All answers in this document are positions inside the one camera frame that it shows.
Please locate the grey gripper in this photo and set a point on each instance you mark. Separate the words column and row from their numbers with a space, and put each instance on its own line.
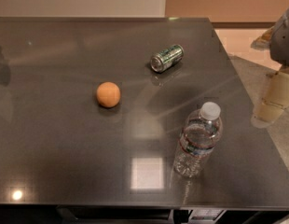
column 282, row 46

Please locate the clear plastic water bottle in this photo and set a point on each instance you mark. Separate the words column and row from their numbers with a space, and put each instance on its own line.
column 201, row 132

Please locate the green soda can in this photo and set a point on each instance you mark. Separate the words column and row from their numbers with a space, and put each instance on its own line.
column 167, row 58

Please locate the orange fruit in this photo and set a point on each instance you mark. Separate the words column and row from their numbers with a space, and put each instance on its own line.
column 108, row 94

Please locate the dark drawer unit under table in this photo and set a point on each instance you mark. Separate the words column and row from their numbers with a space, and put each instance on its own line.
column 126, row 215

